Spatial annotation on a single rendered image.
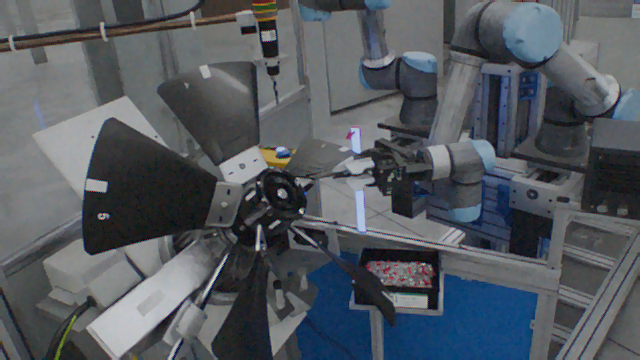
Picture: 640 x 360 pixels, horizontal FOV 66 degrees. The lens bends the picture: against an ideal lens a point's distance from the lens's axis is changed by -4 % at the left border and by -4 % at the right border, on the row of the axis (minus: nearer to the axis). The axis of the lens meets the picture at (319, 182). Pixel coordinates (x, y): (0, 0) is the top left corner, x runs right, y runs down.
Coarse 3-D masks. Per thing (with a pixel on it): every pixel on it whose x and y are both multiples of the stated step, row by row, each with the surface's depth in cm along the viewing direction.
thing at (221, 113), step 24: (192, 72) 111; (216, 72) 112; (240, 72) 113; (168, 96) 109; (192, 96) 109; (216, 96) 109; (240, 96) 109; (192, 120) 107; (216, 120) 107; (240, 120) 107; (216, 144) 106; (240, 144) 105
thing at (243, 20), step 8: (240, 16) 93; (248, 16) 93; (240, 24) 93; (248, 24) 93; (248, 32) 94; (256, 32) 94; (256, 40) 95; (256, 48) 95; (256, 56) 96; (280, 56) 97; (288, 56) 97; (256, 64) 96; (264, 64) 95; (272, 64) 95; (280, 64) 96
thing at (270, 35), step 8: (264, 24) 94; (272, 24) 94; (264, 32) 94; (272, 32) 94; (264, 40) 95; (272, 40) 95; (264, 48) 96; (272, 48) 96; (264, 56) 97; (272, 56) 96; (272, 72) 98
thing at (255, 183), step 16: (256, 176) 98; (272, 176) 100; (288, 176) 102; (256, 192) 95; (272, 192) 97; (288, 192) 101; (304, 192) 102; (240, 208) 99; (256, 208) 96; (272, 208) 95; (288, 208) 98; (304, 208) 100; (240, 224) 102; (256, 224) 98; (288, 224) 98; (240, 240) 101; (272, 240) 106
